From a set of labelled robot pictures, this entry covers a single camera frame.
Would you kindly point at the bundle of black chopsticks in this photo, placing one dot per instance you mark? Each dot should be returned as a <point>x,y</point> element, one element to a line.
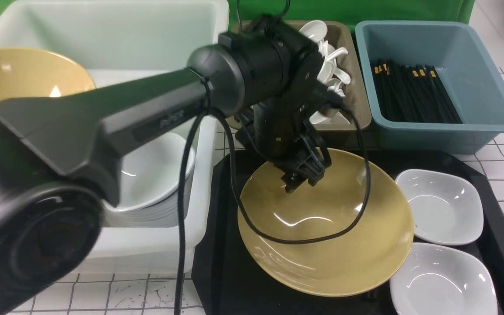
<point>412,94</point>

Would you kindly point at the olive brown spoon bin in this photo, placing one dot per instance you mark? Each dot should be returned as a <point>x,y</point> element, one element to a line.
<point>337,129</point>

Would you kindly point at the top stacked yellow bowl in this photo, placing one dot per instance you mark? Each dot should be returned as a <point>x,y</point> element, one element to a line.
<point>27,72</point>

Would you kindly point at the yellow noodle bowl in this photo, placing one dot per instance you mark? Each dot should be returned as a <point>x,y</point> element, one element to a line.
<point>362,259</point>

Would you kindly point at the blue chopstick bin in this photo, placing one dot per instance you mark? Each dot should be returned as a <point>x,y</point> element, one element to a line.
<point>466,69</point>

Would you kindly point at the stack of white dishes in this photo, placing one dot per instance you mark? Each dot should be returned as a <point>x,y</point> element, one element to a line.
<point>155,216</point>

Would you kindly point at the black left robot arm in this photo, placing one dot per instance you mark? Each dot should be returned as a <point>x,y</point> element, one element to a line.
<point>61,157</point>

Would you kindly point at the white sauce dish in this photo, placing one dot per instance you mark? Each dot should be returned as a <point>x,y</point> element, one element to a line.
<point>447,210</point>
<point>439,280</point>

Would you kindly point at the large white plastic tub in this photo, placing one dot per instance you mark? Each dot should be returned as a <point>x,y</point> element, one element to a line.
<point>117,41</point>

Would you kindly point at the pile of white spoons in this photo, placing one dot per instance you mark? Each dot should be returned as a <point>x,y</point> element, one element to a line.
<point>330,73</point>

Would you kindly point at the top stacked white dish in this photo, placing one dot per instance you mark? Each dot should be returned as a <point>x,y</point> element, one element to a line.
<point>149,174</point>

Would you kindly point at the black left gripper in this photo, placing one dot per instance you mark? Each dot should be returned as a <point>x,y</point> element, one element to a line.
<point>275,121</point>

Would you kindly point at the black plastic serving tray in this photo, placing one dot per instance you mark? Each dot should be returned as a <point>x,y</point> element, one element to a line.
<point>229,282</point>

